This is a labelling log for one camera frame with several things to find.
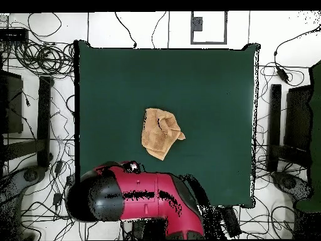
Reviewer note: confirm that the black flat equipment box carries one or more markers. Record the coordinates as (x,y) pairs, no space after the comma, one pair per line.
(13,35)

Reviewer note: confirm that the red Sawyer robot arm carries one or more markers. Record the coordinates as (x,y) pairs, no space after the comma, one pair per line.
(145,190)

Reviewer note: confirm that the large black equipment box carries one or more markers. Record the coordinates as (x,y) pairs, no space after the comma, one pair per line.
(298,118)
(12,105)

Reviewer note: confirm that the grey square floor frame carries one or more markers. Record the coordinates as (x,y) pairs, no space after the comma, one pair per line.
(191,37)

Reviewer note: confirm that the orange terry towel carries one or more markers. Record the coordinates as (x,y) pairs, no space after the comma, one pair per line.
(158,135)

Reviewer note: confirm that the small black power adapter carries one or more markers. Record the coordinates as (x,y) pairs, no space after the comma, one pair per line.
(57,199)

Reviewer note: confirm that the dark green table cloth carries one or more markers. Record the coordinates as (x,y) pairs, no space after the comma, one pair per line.
(175,80)

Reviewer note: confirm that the green cloth sheet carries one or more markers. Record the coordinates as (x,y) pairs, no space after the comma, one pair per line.
(316,125)

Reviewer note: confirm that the black stand foot bar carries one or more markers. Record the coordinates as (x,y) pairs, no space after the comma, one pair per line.
(275,120)
(44,120)

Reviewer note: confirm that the small grey box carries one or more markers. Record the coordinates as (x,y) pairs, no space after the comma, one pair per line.
(197,23)

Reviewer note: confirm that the dark stand base with wheel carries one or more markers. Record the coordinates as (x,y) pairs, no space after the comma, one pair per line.
(30,175)
(288,183)

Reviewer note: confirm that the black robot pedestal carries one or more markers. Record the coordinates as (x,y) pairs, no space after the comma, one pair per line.
(150,229)

